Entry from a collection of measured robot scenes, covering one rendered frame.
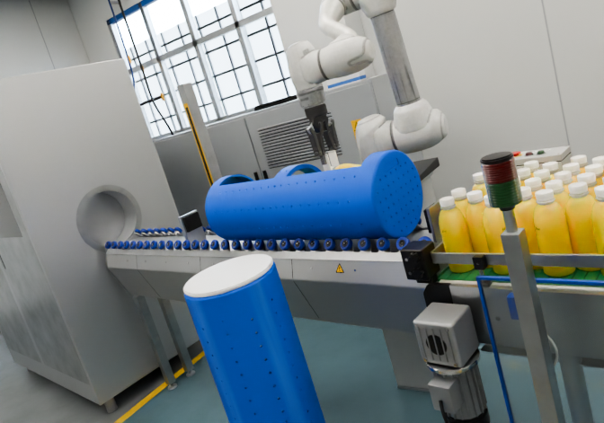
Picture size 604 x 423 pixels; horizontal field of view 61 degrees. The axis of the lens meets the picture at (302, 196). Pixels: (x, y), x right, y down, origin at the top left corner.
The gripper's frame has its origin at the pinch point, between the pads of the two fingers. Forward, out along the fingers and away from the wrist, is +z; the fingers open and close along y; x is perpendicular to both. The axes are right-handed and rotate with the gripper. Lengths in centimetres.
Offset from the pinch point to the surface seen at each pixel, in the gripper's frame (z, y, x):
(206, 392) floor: 123, 2, -138
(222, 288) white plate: 19, 58, 1
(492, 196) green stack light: 4, 39, 72
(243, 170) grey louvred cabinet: 19, -119, -193
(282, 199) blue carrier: 8.2, 12.7, -15.1
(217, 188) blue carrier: 2, 8, -56
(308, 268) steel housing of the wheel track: 34.7, 12.2, -12.8
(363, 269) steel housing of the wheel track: 34.5, 12.2, 12.1
